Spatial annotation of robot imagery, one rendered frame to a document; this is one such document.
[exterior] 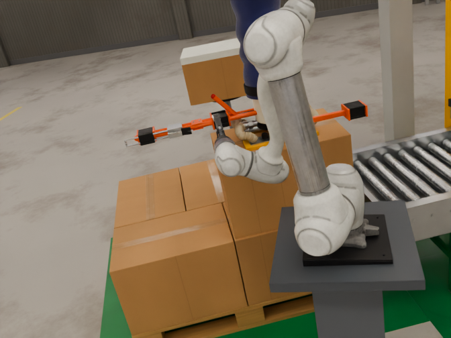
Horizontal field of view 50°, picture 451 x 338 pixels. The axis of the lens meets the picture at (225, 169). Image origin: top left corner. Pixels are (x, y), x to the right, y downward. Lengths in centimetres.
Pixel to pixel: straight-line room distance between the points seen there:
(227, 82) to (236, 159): 232
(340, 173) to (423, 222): 81
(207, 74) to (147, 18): 721
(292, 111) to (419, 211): 110
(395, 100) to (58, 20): 947
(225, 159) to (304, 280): 50
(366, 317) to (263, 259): 66
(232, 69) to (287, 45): 266
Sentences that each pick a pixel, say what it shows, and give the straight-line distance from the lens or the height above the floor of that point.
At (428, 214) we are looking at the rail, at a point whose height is 53.
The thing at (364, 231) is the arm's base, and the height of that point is 80.
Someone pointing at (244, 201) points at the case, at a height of 73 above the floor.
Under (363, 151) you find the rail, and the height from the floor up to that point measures 59.
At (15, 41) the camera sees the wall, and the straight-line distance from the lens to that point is 1274.
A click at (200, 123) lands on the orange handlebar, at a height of 108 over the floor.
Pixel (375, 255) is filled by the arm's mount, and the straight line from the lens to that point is 176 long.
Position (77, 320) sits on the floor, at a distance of 309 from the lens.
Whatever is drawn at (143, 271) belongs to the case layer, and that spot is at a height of 50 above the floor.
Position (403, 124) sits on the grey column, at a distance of 370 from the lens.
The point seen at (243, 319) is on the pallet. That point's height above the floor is 7.
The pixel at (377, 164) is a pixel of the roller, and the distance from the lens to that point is 283.
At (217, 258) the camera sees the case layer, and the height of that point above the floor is 47.
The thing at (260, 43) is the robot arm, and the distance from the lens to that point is 135.
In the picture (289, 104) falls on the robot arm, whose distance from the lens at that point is 143.
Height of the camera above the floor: 183
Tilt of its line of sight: 25 degrees down
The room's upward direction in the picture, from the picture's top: 12 degrees counter-clockwise
